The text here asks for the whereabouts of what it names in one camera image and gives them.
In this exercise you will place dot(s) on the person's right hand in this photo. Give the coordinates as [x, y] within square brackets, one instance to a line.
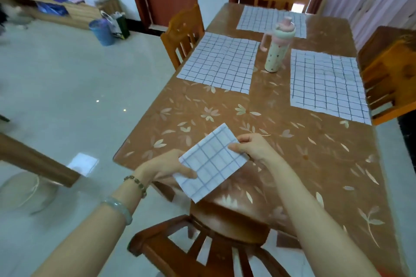
[258, 148]

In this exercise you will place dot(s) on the white paper bag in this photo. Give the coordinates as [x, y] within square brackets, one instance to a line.
[112, 25]

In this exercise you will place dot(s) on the white black-grid napkin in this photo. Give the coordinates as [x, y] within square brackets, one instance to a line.
[325, 88]
[256, 20]
[221, 62]
[211, 163]

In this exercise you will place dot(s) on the brown floral wooden table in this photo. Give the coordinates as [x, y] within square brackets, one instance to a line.
[292, 156]

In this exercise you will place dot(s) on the blue plastic bin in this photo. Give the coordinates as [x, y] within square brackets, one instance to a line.
[102, 33]

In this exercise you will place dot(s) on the pale jade bangle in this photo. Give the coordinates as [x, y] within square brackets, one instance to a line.
[120, 205]

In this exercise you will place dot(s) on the pale striped wooden cabinet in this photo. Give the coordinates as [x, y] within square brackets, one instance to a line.
[373, 1]

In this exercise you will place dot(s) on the low wooden cabinet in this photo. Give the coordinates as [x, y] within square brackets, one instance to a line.
[78, 14]

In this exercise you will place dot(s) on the person's left hand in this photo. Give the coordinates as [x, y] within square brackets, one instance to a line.
[159, 169]

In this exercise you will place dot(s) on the person's left forearm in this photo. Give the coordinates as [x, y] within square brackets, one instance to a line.
[84, 241]

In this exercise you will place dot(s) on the person's right forearm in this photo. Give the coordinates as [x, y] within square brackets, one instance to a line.
[318, 221]

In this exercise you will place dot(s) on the dark green bag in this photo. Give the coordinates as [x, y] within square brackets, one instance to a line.
[123, 28]

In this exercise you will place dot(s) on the cream bottle with pink lid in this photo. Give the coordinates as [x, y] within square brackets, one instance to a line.
[276, 56]

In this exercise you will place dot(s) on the white trash bin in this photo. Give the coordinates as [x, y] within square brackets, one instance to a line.
[26, 192]

